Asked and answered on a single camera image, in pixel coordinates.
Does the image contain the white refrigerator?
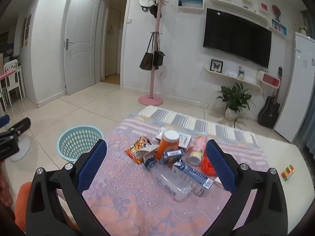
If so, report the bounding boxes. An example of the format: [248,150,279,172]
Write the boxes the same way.
[273,32,315,144]

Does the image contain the long curved wall shelf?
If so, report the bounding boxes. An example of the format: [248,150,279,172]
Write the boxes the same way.
[209,0,271,28]

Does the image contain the white blue wall cube shelf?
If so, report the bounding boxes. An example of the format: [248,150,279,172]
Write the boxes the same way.
[177,0,205,12]

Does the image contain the brown handbag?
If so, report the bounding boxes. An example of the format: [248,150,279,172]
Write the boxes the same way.
[139,33,155,70]

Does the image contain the orange bottle with white cap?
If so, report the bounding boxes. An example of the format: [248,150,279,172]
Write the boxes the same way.
[155,129,181,161]

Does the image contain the framed butterfly picture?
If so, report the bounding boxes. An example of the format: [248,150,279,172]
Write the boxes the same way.
[210,59,223,73]

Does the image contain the white table with pink edge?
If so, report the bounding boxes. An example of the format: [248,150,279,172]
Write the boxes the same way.
[0,65,23,113]

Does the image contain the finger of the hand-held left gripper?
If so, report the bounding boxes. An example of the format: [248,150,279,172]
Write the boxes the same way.
[0,115,10,130]
[0,117,32,163]

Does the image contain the pink patterned blanket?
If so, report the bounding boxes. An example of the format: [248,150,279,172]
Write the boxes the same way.
[81,118,265,236]

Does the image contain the teal plastic basket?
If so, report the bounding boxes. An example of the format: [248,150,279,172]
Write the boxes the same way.
[57,125,105,164]

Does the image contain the red decorative fan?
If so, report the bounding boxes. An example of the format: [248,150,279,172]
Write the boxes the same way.
[272,5,282,20]

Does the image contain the black acoustic guitar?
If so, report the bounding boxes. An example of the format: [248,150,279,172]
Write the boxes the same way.
[258,66,283,128]

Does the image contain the orange red plastic bag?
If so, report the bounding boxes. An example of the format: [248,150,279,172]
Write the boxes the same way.
[200,152,217,177]

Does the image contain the dark green handbag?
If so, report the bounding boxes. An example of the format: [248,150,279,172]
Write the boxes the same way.
[152,33,165,67]

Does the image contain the colourful puzzle cube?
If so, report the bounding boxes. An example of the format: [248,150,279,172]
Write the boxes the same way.
[281,164,295,182]

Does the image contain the window blind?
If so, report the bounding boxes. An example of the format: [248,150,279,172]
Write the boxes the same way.
[0,30,10,50]

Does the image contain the orange snack bag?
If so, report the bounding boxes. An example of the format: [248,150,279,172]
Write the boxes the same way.
[124,135,159,165]

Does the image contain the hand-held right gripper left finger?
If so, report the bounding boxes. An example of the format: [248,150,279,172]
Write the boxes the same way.
[26,139,108,236]

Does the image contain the red white wall box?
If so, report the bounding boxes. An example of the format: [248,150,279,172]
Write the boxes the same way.
[256,70,281,88]

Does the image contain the wall pictures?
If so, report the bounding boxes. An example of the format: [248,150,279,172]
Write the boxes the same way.
[21,13,32,48]

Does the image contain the grey white striped rug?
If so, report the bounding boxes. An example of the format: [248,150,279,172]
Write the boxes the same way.
[137,105,262,151]

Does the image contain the small blue drink carton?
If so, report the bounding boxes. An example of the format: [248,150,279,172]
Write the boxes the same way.
[161,149,185,164]

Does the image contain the flower vase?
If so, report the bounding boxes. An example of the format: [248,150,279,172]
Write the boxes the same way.
[296,17,309,34]

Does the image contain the small white box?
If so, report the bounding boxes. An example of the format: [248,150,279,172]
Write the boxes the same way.
[155,127,171,141]
[178,132,193,150]

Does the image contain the curved white wall shelf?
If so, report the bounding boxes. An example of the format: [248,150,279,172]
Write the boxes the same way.
[204,64,263,94]

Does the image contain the white dining chair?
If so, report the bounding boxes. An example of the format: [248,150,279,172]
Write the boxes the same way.
[3,59,24,108]

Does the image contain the pink peach drink bottle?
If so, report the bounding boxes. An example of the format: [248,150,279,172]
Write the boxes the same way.
[188,132,208,167]

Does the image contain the clear plastic bottle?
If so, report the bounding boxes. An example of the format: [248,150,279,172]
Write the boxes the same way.
[144,158,193,201]

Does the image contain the grey round fan base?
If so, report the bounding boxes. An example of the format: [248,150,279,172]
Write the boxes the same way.
[10,137,31,162]

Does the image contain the potted green plant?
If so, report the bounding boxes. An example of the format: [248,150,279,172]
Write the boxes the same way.
[216,83,255,122]

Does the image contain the white door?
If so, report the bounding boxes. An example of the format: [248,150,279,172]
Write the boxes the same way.
[64,0,100,96]

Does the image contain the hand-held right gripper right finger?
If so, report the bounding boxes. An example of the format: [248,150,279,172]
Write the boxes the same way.
[205,140,288,236]

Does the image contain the pink coat rack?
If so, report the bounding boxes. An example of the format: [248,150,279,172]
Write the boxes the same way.
[137,0,178,107]

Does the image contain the black wall television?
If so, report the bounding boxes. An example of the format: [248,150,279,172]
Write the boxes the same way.
[203,7,272,69]

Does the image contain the blue white milk carton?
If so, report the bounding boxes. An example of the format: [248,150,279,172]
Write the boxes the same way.
[171,159,214,197]

